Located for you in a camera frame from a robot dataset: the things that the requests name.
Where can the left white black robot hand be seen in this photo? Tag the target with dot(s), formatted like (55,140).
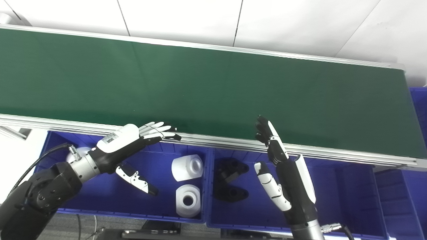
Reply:
(120,140)

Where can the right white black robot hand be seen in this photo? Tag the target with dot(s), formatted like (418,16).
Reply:
(298,190)

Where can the white cylindrical plastic part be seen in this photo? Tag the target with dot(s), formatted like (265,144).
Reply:
(83,150)

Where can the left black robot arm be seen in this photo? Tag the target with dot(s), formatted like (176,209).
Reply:
(43,193)

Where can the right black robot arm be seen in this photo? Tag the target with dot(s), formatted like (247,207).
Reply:
(307,230)

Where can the blue bin with black parts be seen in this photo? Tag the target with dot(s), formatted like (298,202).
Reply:
(343,196)

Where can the white hexagonal plastic part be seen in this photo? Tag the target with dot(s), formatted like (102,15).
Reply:
(185,168)

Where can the blue bin with white parts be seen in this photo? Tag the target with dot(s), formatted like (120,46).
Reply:
(160,203)

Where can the green conveyor belt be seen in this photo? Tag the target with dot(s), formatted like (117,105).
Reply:
(217,90)
(227,141)

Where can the white round holed plastic part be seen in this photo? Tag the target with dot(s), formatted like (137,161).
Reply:
(188,200)

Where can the empty blue bin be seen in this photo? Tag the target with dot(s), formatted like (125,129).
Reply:
(410,200)

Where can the grey conveyor motor housing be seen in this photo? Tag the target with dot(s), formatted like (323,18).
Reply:
(13,20)

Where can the black robot torso base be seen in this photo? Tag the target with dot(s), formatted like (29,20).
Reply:
(160,231)

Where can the black bracket part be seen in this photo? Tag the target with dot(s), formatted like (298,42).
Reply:
(230,168)
(232,193)

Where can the grey metal conveyor bracket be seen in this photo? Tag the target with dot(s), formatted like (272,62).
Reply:
(11,132)

